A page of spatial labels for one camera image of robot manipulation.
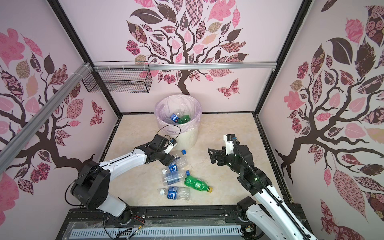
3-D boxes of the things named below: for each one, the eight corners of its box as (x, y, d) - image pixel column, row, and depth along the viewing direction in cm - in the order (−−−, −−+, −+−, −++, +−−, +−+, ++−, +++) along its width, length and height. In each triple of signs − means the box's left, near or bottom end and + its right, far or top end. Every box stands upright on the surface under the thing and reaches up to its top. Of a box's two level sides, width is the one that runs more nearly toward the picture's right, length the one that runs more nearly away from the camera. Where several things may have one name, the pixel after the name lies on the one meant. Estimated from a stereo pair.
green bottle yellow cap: (184, 183, 85) (184, 180, 82) (188, 176, 88) (188, 173, 84) (210, 197, 81) (210, 194, 77) (213, 189, 83) (214, 186, 80)
